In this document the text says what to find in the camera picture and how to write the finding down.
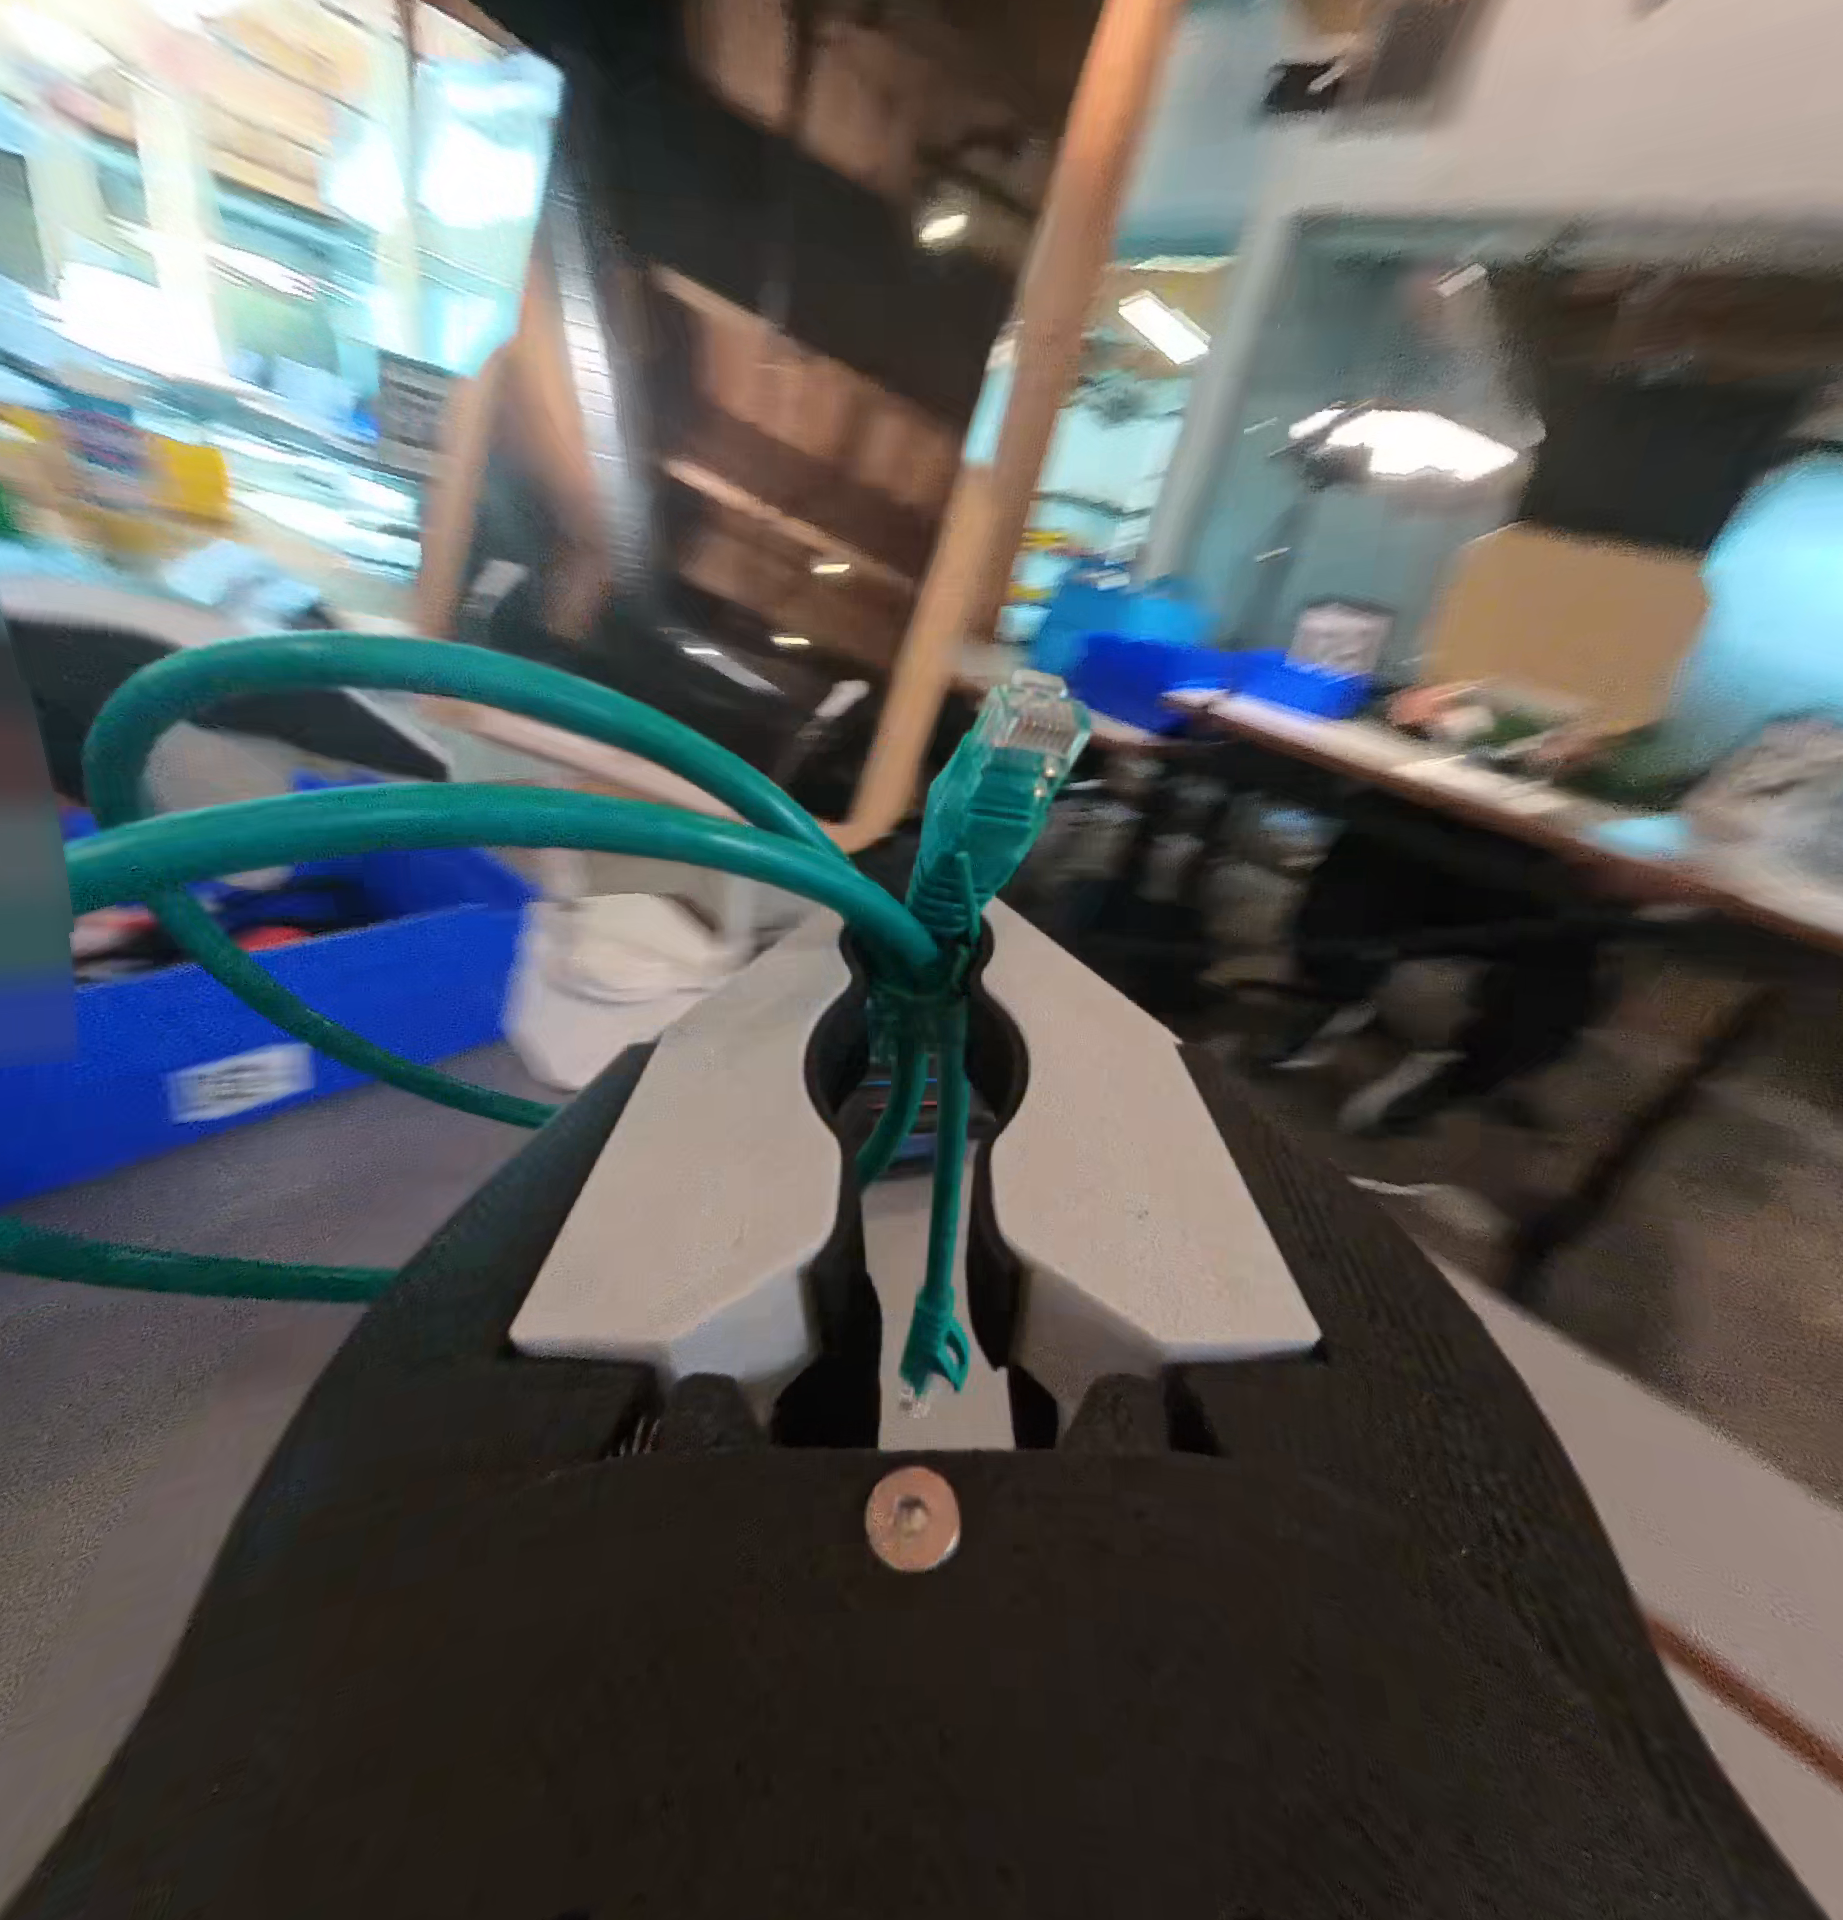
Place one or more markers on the wood edged table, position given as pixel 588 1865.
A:
pixel 1462 765

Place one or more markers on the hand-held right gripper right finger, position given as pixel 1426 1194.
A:
pixel 1162 1200

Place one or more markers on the stack of blue bins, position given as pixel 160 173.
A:
pixel 1236 682

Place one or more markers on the studio light on stand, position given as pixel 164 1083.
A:
pixel 1410 443

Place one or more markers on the framed printed tag board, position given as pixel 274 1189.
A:
pixel 1338 639

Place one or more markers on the blue storage bin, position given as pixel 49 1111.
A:
pixel 380 990

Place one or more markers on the large light blue tote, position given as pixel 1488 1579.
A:
pixel 1116 622

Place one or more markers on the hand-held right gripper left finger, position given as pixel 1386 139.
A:
pixel 682 1200

